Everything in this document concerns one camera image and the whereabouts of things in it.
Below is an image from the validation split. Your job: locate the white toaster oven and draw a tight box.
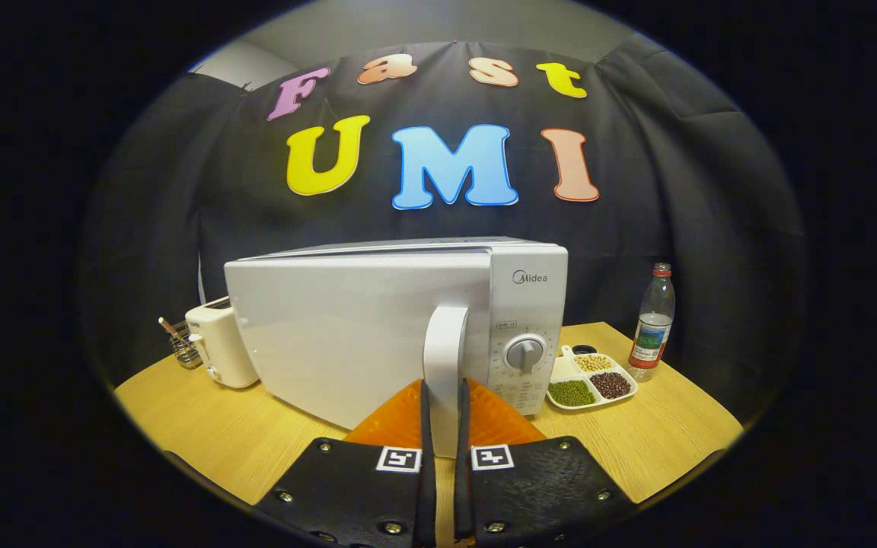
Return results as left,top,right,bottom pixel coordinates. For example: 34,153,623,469
224,237,569,459

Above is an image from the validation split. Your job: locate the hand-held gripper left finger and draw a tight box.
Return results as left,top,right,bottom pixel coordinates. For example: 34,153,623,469
254,378,438,548

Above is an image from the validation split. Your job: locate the cream bread toaster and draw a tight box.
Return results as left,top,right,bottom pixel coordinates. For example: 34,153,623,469
185,297,260,390

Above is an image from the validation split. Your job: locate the white divided bean dish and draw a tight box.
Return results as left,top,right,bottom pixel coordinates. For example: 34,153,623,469
547,345,639,412

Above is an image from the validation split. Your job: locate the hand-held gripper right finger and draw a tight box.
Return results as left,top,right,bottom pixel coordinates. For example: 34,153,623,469
454,378,637,548

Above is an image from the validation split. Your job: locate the wire mesh utensil holder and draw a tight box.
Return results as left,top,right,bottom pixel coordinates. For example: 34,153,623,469
168,320,203,371

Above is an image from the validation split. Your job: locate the clear plastic water bottle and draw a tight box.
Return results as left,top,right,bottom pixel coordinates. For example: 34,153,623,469
627,263,677,383

